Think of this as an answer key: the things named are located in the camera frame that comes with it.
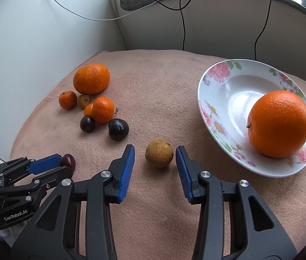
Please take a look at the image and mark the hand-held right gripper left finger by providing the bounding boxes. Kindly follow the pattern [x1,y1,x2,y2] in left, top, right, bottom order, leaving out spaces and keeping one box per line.
[8,144,136,260]

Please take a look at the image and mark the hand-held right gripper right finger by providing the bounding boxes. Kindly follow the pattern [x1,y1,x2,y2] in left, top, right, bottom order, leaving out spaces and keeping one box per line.
[175,146,298,260]

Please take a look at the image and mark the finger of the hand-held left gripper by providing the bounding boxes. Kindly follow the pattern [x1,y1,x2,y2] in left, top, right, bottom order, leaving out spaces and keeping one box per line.
[0,166,74,203]
[0,154,62,183]

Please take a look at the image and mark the dark purple plum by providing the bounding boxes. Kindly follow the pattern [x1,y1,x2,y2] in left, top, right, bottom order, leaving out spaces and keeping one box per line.
[60,153,76,172]
[80,115,96,133]
[108,118,130,141]

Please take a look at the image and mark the yellow-brown round fruit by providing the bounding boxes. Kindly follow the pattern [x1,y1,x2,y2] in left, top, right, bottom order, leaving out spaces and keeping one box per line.
[145,139,174,168]

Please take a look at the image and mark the medium tangerine with stem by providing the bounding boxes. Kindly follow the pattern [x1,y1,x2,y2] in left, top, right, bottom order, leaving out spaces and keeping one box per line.
[91,96,115,124]

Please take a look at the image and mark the small tangerine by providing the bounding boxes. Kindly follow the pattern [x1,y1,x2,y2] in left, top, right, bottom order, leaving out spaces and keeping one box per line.
[59,90,78,111]

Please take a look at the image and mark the white floral plate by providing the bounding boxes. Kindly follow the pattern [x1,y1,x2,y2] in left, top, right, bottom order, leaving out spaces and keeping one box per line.
[198,59,306,178]

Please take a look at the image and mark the large mandarin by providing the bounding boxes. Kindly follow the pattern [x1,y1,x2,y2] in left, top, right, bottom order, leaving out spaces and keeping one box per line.
[73,63,110,95]

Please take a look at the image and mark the small brown fruit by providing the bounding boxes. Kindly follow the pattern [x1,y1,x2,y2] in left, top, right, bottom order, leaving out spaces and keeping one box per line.
[77,94,92,109]

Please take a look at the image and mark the large round orange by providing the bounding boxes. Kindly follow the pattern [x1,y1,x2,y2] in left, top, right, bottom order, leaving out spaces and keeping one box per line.
[247,90,306,158]

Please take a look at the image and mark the black cable with adapter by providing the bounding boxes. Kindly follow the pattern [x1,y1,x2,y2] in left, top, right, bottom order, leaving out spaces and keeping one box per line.
[254,0,273,61]

